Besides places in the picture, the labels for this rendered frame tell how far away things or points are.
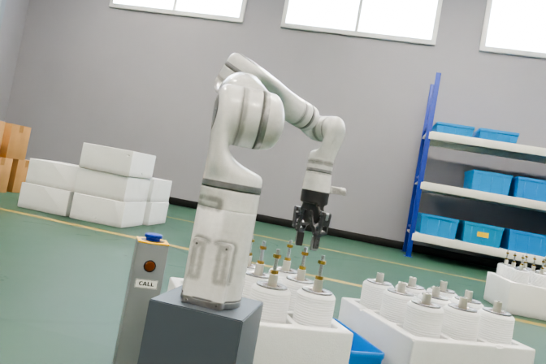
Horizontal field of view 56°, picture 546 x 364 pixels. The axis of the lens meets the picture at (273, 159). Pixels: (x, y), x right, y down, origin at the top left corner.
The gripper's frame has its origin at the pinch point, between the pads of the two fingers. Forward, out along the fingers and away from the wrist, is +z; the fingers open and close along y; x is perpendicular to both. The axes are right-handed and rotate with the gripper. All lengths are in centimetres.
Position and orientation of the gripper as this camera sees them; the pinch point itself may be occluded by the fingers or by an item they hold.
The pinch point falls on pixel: (306, 243)
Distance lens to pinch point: 139.9
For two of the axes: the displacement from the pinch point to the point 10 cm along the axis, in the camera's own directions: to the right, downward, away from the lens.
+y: 5.3, 0.6, -8.4
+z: -1.8, 9.8, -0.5
